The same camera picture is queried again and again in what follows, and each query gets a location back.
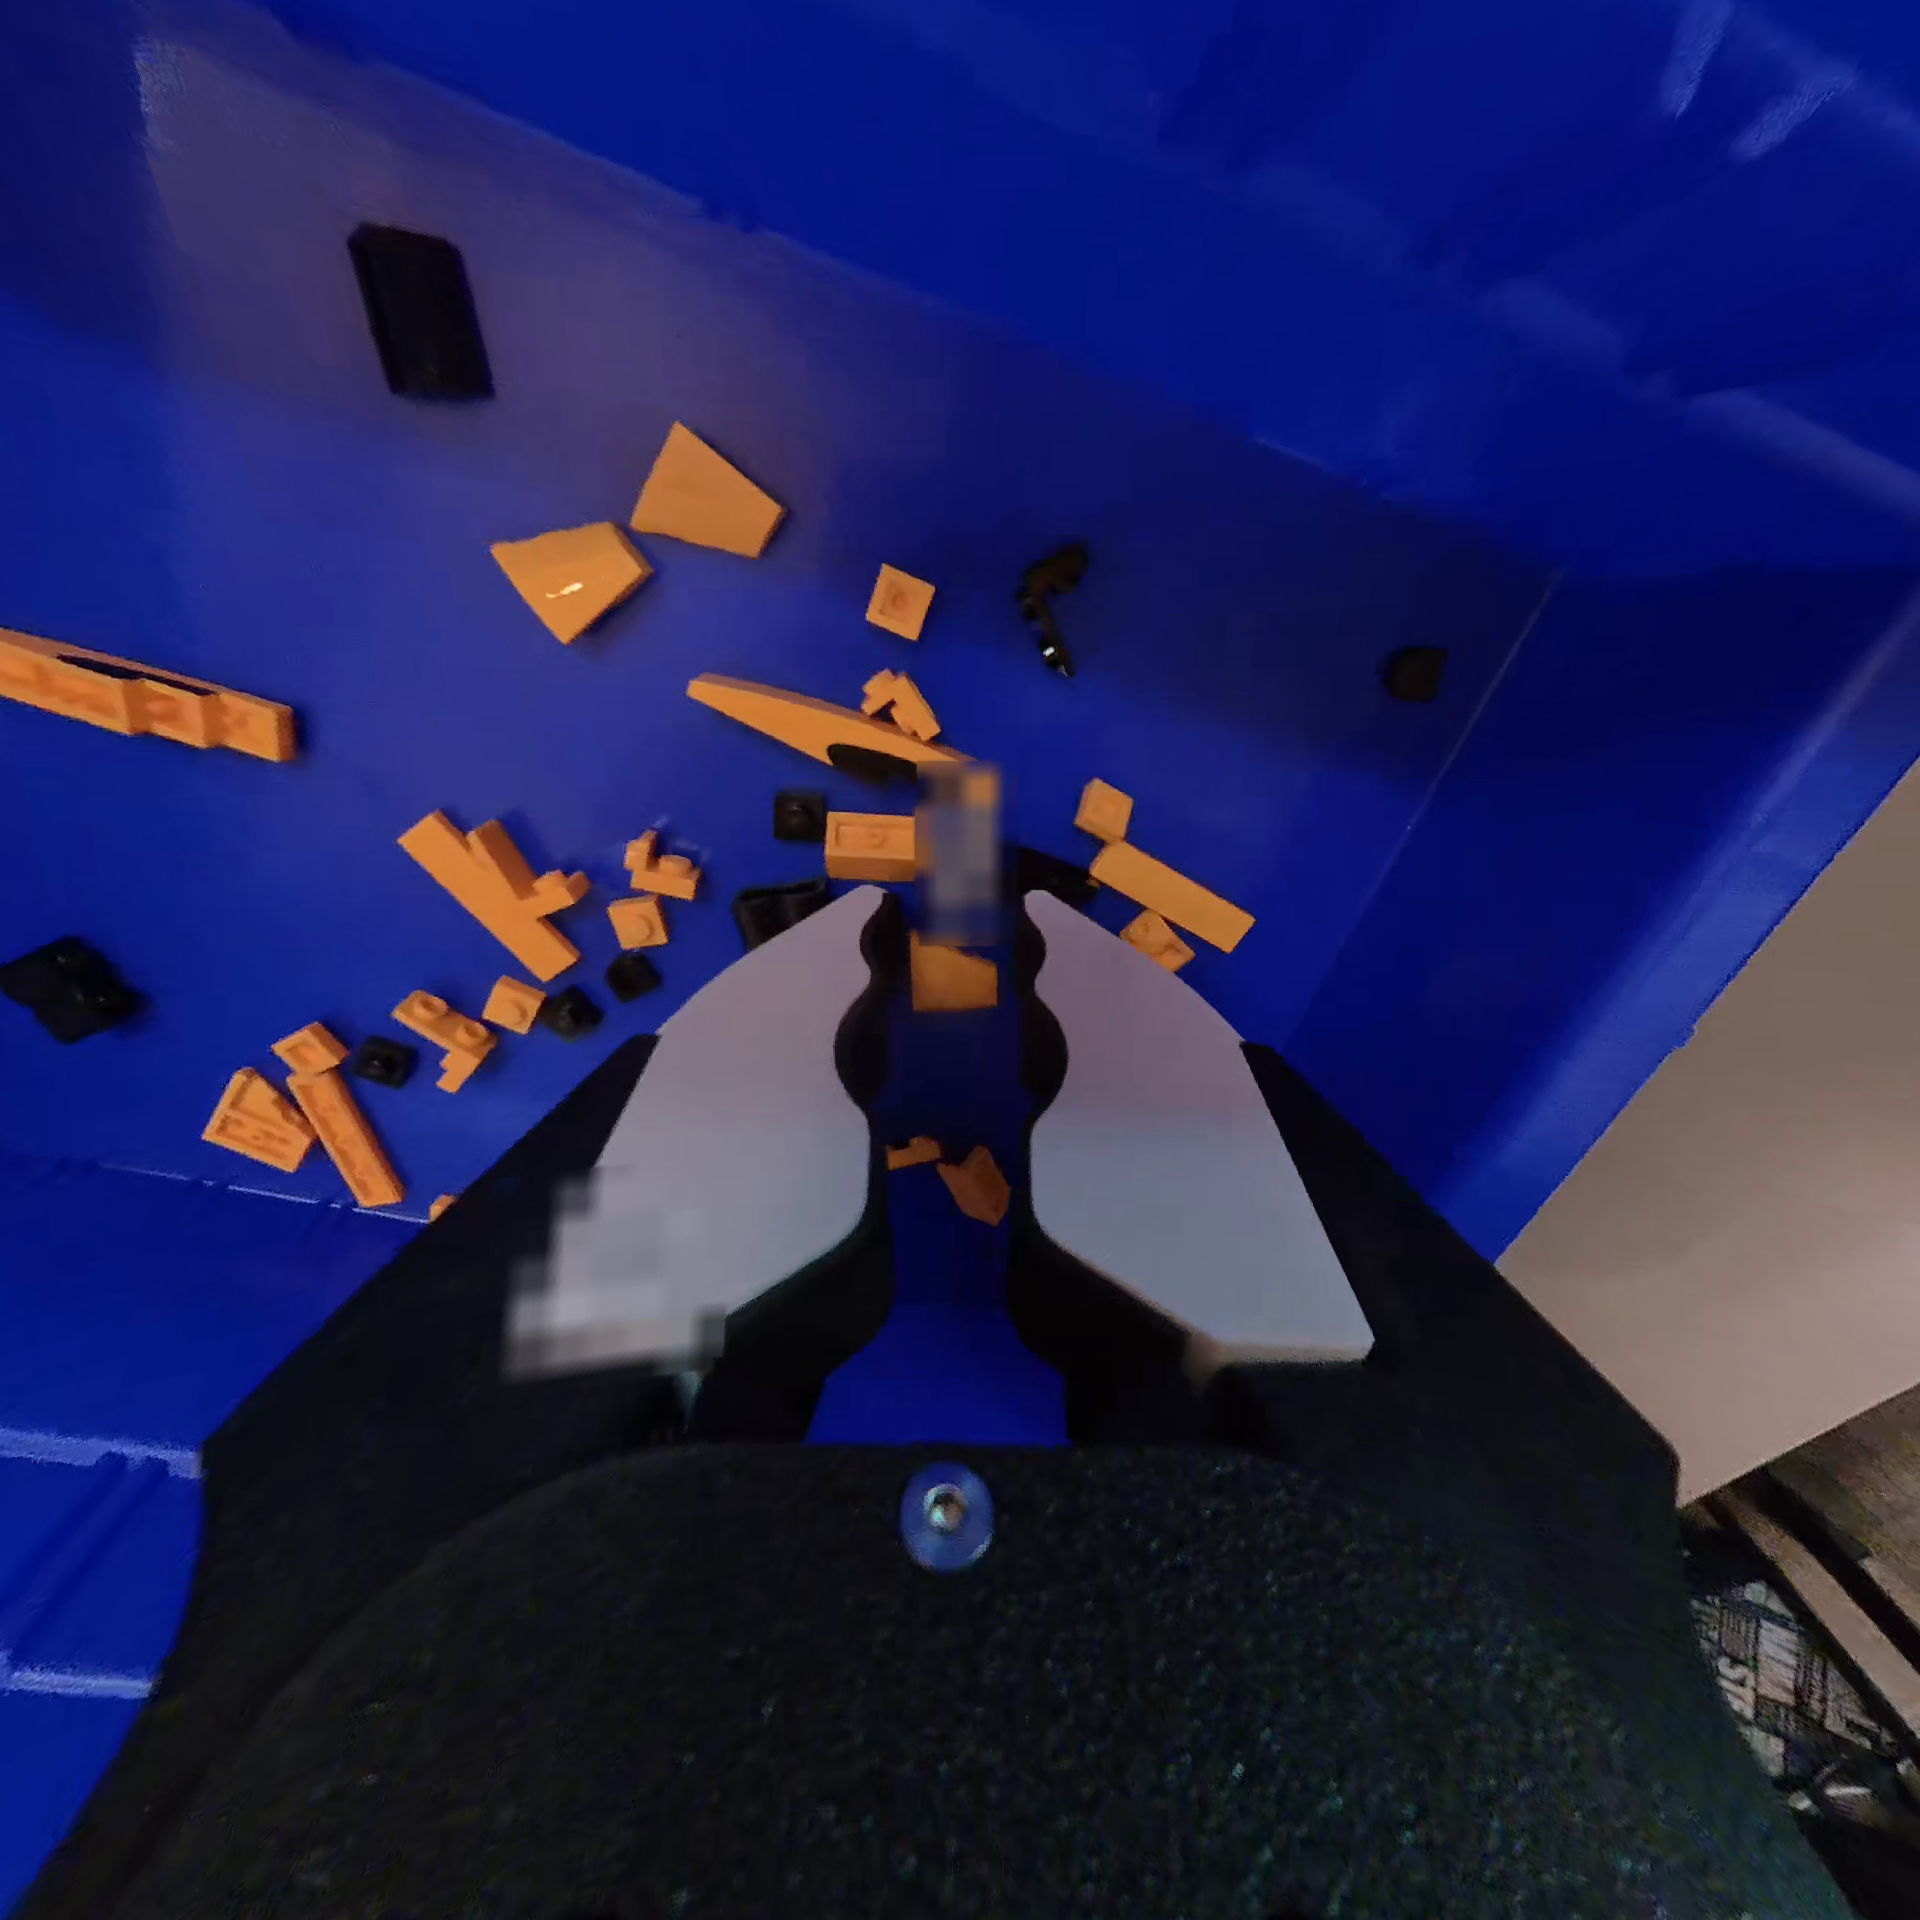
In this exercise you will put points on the scattered orange lego pieces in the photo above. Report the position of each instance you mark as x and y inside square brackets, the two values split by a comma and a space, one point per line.
[705, 504]

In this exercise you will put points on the dark printed cloth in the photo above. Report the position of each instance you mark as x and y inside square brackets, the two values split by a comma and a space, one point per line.
[1799, 1695]

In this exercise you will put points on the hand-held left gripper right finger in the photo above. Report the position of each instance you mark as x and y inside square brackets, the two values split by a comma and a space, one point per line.
[1185, 1186]

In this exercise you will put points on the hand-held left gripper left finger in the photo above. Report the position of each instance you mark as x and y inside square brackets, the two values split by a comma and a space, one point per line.
[750, 1080]

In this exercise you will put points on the blue plastic bin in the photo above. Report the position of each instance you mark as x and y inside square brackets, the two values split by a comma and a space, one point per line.
[1350, 375]

